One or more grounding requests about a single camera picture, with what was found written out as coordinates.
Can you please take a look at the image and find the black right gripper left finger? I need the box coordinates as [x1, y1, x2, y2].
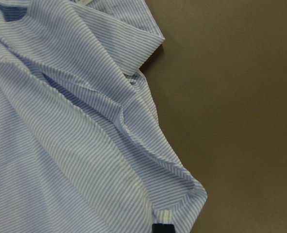
[152, 223, 164, 233]

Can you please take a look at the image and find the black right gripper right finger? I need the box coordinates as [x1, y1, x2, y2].
[163, 224, 175, 233]

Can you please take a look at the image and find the light blue striped shirt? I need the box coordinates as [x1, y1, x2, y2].
[0, 0, 207, 233]

